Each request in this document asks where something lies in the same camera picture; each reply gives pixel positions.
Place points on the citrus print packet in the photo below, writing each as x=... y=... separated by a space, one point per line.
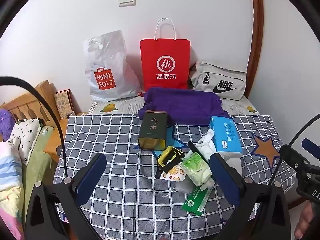
x=173 y=173

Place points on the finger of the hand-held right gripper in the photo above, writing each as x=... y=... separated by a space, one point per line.
x=292 y=156
x=311 y=147

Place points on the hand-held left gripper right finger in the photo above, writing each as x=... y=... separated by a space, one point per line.
x=222 y=177

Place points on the wooden nightstand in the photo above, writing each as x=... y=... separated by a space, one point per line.
x=53 y=145

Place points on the beige waist bag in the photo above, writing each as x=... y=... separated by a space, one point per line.
x=220 y=82

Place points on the green blanket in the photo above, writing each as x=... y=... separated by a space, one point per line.
x=37 y=170

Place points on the purple towel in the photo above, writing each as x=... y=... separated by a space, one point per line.
x=182 y=105

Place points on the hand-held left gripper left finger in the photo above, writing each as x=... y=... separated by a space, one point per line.
x=90 y=177

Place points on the grey checkered cloth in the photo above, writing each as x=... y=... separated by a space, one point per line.
x=117 y=185

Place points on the blue tissue box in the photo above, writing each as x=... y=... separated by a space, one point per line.
x=225 y=135

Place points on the dark green tin box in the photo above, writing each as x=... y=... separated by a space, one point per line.
x=152 y=130

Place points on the white socks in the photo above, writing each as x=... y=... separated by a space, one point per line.
x=206 y=145

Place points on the white tissue pack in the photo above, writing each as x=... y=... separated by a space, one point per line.
x=235 y=166

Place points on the colourful printed quilt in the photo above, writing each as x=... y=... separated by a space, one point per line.
x=10 y=187

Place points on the green wet wipe packet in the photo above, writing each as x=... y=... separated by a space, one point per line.
x=197 y=201

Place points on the floral print pillow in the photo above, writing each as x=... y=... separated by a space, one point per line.
x=26 y=137

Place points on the brown wooden door frame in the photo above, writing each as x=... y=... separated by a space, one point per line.
x=256 y=30

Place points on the red paper bag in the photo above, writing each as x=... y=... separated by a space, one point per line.
x=165 y=62

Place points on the patterned book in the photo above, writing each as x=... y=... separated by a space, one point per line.
x=62 y=103

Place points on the light green tissue pack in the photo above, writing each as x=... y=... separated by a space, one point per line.
x=196 y=167

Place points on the purple plush toy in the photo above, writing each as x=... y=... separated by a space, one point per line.
x=6 y=123

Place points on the white plastic shopping bag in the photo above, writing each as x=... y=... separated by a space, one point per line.
x=110 y=67

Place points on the wooden headboard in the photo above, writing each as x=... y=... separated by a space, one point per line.
x=30 y=102

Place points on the person's right hand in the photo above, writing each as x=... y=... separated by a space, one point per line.
x=303 y=220

